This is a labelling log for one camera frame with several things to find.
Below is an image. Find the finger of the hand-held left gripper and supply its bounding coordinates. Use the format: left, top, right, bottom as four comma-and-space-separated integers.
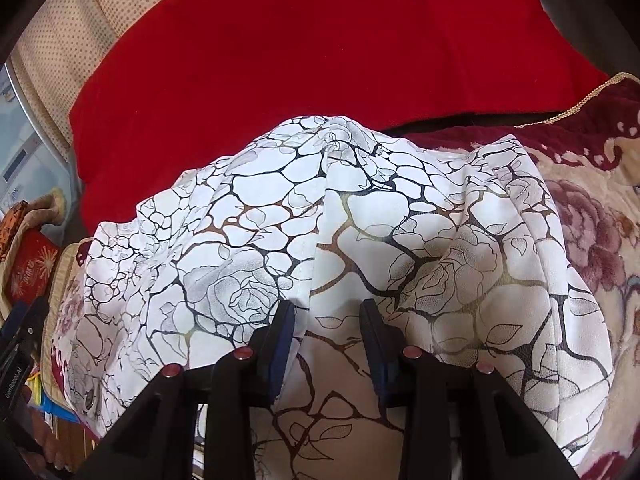
0, 301, 31, 342

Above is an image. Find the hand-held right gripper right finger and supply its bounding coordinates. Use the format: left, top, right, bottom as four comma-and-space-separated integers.
360, 299, 586, 480

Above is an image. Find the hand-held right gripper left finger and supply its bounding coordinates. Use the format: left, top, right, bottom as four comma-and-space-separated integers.
97, 300, 296, 480

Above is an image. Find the white black crackle print coat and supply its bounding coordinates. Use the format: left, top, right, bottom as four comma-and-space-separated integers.
52, 115, 616, 480

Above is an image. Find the person's left hand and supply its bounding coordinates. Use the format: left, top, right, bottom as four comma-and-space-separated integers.
19, 402, 76, 476

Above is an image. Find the blue yellow toy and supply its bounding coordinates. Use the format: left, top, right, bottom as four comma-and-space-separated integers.
30, 370, 76, 421

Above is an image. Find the red gift box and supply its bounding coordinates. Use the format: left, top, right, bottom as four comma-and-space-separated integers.
7, 230, 63, 306

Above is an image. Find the orange black patterned cloth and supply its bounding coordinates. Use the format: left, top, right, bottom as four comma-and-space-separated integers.
0, 200, 28, 261

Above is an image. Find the wooden cabinet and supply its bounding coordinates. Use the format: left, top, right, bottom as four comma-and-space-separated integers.
50, 415, 96, 471

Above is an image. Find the silver refrigerator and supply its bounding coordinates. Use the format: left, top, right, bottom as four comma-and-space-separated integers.
0, 60, 71, 211

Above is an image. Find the floral red beige blanket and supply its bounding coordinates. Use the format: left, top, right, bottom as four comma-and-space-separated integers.
42, 72, 640, 480

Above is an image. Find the beige dotted curtain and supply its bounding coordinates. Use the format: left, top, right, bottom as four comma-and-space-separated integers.
10, 0, 176, 151

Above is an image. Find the red sofa cover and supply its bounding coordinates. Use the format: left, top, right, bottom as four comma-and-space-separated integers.
67, 0, 613, 236

